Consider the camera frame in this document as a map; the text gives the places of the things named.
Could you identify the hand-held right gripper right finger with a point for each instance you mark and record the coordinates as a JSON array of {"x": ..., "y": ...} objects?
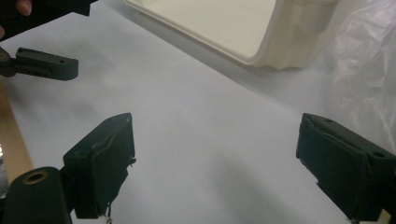
[{"x": 342, "y": 168}]

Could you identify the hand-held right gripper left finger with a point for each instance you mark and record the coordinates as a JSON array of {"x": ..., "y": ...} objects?
[{"x": 99, "y": 161}]

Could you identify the clear plastic bag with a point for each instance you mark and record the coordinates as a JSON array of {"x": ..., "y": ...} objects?
[{"x": 364, "y": 77}]

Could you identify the cream white plastic container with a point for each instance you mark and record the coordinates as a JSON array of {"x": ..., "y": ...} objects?
[{"x": 224, "y": 28}]

